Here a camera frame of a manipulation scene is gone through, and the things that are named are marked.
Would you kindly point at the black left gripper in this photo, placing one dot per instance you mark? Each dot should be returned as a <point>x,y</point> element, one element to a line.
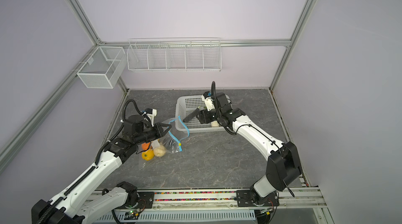
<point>158,127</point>

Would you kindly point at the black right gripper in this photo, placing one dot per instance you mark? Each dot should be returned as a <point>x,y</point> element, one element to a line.
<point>204,115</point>

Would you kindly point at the yellow lemon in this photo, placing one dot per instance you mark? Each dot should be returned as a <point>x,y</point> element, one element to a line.
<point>148,155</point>

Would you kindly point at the clear zip top bag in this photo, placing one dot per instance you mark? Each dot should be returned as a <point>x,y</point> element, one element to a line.
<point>173,141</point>

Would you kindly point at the dark eggplant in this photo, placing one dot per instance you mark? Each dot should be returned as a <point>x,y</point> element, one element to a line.
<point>191,116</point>

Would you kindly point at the white perforated plastic basket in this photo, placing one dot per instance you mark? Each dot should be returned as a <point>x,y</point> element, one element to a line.
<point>188,104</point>

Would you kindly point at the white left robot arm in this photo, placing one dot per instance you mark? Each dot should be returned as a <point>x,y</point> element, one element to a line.
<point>46,212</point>

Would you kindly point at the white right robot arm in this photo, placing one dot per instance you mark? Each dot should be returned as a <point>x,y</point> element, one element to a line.
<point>283,161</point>

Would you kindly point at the small white mesh basket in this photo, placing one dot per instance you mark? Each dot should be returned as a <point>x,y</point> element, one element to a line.
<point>103,67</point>

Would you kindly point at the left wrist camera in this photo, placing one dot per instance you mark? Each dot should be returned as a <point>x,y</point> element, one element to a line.
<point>138,122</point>

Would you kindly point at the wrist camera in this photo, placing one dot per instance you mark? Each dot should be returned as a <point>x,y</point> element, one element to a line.
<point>220,102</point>
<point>138,122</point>

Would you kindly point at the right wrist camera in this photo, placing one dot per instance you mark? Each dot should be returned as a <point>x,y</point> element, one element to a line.
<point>220,102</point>

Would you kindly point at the long white wire shelf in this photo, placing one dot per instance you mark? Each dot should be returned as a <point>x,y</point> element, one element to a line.
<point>174,54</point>

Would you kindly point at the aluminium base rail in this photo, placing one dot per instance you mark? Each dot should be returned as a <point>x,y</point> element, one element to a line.
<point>189,199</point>

